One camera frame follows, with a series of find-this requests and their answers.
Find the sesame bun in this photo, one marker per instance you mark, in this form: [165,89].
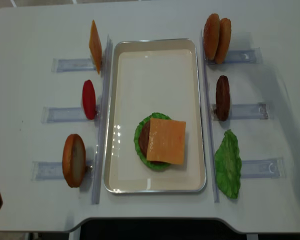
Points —
[211,34]
[224,40]

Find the brown meat patty on burger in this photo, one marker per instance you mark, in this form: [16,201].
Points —
[143,139]

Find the cheese slice on burger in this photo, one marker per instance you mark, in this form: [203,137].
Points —
[166,141]

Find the green lettuce leaf on burger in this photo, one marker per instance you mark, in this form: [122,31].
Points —
[140,127]

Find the upright red tomato slice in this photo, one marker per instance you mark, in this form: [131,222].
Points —
[89,100]

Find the upright brown meat patty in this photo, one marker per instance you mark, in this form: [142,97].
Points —
[222,98]

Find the upright green lettuce leaf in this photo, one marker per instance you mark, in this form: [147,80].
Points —
[228,165]

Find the upright cheese slice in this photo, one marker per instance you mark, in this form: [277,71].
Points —
[95,47]

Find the clear holder under tomato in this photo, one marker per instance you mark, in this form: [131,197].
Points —
[63,115]

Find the clear holder under cheese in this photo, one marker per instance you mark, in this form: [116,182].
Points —
[60,65]

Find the clear holder under lettuce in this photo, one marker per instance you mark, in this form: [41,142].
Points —
[271,168]

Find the white rectangular metal tray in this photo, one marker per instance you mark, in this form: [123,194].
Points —
[153,76]

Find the upright bun slice left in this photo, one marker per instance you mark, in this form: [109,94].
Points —
[74,160]

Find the clear holder under patty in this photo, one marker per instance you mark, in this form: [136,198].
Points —
[255,111]

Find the clear holder under bun slice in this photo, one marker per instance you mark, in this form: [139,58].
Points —
[46,171]

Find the left long clear rail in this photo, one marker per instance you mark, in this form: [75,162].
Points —
[103,123]

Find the long clear rail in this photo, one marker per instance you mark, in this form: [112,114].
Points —
[216,194]
[103,123]

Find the right long clear rail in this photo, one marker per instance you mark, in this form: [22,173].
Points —
[216,194]

